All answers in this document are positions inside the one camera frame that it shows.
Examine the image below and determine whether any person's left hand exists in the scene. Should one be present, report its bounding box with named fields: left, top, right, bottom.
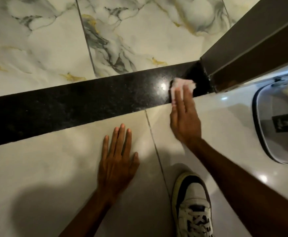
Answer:
left=97, top=123, right=140, bottom=203

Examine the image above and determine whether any person's right hand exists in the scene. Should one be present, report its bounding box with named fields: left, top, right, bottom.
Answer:
left=170, top=84, right=203, bottom=146

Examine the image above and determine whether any white cleaning cloth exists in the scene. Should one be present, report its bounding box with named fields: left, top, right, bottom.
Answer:
left=170, top=77, right=197, bottom=102

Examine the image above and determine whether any person's right forearm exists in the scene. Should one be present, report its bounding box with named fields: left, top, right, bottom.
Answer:
left=185, top=138, right=288, bottom=237

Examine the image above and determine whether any person's left forearm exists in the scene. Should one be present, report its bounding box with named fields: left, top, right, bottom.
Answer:
left=58, top=192, right=115, bottom=237

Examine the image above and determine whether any black granite threshold strip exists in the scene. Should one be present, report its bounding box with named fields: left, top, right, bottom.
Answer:
left=0, top=60, right=215, bottom=149

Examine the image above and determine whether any white and black sneaker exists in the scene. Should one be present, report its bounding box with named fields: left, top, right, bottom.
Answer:
left=171, top=171, right=214, bottom=237

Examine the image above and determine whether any dark brown door frame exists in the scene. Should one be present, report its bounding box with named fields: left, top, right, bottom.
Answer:
left=200, top=0, right=288, bottom=93

